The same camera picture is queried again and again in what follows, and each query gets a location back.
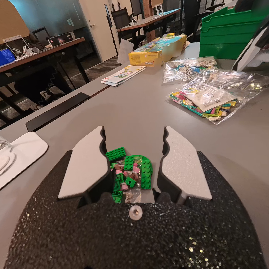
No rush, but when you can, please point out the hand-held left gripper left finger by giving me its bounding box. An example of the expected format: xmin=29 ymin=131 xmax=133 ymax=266
xmin=58 ymin=126 xmax=116 ymax=204

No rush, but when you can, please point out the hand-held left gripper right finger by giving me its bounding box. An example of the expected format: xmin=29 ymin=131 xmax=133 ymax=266
xmin=157 ymin=126 xmax=213 ymax=204

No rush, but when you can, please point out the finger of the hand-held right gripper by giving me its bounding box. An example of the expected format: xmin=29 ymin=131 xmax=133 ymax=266
xmin=231 ymin=26 xmax=269 ymax=72
xmin=249 ymin=49 xmax=269 ymax=66

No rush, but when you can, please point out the clear plastic bag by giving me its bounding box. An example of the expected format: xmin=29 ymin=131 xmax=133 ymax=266
xmin=193 ymin=69 xmax=269 ymax=110

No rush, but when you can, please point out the pile of lego pieces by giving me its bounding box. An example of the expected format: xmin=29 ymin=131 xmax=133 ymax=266
xmin=105 ymin=146 xmax=154 ymax=204

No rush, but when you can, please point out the yellow lego box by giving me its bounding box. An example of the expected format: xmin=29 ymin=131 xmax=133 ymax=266
xmin=128 ymin=34 xmax=187 ymax=67

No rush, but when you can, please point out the dark lego box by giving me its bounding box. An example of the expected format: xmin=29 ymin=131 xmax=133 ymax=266
xmin=48 ymin=32 xmax=76 ymax=47

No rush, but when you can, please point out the green plastic bin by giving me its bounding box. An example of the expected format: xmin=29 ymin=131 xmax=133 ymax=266
xmin=200 ymin=25 xmax=263 ymax=45
xmin=201 ymin=6 xmax=269 ymax=32
xmin=199 ymin=41 xmax=256 ymax=61

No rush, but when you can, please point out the bag of lime pink pieces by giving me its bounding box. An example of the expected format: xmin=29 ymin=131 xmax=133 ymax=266
xmin=168 ymin=83 xmax=245 ymax=125

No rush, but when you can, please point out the bag of blue pieces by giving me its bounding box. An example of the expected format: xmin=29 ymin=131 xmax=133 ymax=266
xmin=164 ymin=56 xmax=218 ymax=84

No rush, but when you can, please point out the folded paper leaflet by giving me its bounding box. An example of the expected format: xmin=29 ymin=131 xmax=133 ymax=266
xmin=101 ymin=72 xmax=146 ymax=87

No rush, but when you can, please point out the wooden book stand white base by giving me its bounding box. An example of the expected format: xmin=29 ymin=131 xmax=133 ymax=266
xmin=150 ymin=0 xmax=165 ymax=17

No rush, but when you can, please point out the closed instruction booklet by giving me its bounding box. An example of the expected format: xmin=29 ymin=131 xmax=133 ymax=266
xmin=101 ymin=66 xmax=146 ymax=83

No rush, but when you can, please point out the long wooden desk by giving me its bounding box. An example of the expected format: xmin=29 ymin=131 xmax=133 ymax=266
xmin=117 ymin=8 xmax=181 ymax=44

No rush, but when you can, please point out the spare hand-held gripper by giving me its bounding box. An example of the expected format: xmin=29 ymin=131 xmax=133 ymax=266
xmin=128 ymin=12 xmax=139 ymax=26

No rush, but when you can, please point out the dark wood-topped desk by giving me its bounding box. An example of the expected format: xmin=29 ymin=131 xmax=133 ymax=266
xmin=0 ymin=37 xmax=91 ymax=118

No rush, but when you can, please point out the white paper sheet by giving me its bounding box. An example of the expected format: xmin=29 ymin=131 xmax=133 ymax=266
xmin=117 ymin=38 xmax=134 ymax=64

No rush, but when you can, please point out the black mesh office chair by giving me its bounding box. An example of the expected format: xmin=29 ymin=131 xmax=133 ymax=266
xmin=110 ymin=7 xmax=146 ymax=50

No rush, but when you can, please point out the blue plastic bin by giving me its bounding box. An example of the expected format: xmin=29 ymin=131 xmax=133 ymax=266
xmin=0 ymin=49 xmax=16 ymax=66

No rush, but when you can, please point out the white door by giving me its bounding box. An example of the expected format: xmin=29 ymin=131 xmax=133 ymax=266
xmin=79 ymin=0 xmax=118 ymax=62

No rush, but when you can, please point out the wooden desk divider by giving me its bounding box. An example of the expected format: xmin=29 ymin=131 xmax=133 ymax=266
xmin=0 ymin=0 xmax=30 ymax=44

